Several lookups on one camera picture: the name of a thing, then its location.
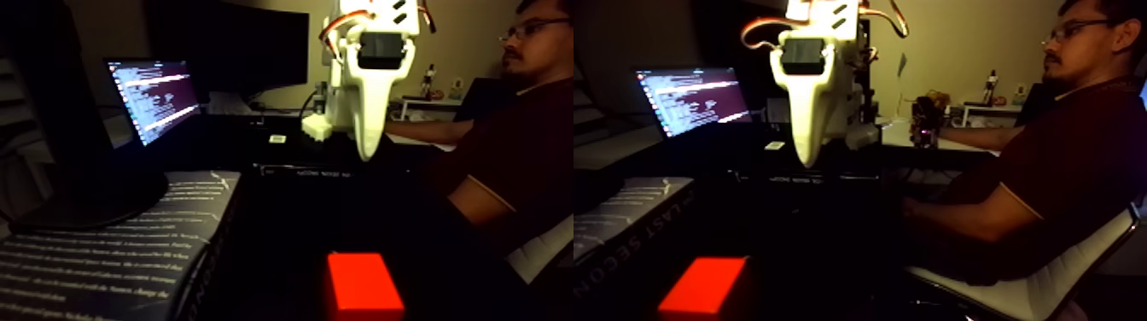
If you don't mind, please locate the red cube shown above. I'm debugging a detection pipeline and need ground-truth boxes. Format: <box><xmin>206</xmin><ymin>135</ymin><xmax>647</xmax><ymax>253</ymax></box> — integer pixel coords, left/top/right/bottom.
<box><xmin>325</xmin><ymin>252</ymin><xmax>406</xmax><ymax>317</ymax></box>

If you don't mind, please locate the person's left hand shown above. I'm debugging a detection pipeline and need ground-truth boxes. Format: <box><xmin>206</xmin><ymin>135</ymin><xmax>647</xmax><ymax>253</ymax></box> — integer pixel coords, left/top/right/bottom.
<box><xmin>903</xmin><ymin>195</ymin><xmax>938</xmax><ymax>225</ymax></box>

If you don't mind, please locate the black box white lettering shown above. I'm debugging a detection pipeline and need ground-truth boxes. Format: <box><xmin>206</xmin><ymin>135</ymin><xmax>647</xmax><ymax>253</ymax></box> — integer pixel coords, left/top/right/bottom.
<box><xmin>253</xmin><ymin>161</ymin><xmax>364</xmax><ymax>178</ymax></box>

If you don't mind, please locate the white paper stack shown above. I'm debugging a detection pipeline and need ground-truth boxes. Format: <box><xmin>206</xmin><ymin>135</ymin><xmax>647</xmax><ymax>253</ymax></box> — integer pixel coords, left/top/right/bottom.
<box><xmin>207</xmin><ymin>90</ymin><xmax>257</xmax><ymax>116</ymax></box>

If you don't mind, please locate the black wide monitor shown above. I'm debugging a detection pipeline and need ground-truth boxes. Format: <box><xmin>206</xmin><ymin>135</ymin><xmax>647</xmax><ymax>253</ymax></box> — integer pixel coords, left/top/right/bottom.
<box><xmin>148</xmin><ymin>0</ymin><xmax>311</xmax><ymax>102</ymax></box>

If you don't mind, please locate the open laptop lit screen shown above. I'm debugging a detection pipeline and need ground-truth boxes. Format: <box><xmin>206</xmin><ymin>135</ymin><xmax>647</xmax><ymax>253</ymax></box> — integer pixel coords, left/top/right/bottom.
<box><xmin>104</xmin><ymin>58</ymin><xmax>203</xmax><ymax>149</ymax></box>

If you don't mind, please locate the black book white text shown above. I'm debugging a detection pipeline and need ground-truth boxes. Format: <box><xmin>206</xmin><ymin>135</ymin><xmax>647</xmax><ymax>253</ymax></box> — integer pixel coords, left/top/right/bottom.
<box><xmin>0</xmin><ymin>170</ymin><xmax>243</xmax><ymax>321</ymax></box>

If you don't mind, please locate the white shelf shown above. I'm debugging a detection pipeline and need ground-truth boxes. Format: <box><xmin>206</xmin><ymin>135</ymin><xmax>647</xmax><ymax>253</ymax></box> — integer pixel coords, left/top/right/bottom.
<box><xmin>960</xmin><ymin>101</ymin><xmax>1025</xmax><ymax>126</ymax></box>

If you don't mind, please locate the person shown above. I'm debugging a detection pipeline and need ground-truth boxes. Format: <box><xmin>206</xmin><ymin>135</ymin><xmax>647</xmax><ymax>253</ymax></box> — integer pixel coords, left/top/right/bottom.
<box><xmin>903</xmin><ymin>0</ymin><xmax>1147</xmax><ymax>288</ymax></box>

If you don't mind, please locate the white office chair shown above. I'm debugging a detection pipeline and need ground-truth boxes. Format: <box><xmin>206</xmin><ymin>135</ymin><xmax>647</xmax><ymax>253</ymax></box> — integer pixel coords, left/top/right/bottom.
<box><xmin>905</xmin><ymin>201</ymin><xmax>1144</xmax><ymax>321</ymax></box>

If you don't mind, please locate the orange white servo cable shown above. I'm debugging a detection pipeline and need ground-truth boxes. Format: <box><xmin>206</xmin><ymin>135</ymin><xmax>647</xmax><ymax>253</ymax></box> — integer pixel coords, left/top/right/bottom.
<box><xmin>317</xmin><ymin>9</ymin><xmax>373</xmax><ymax>60</ymax></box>

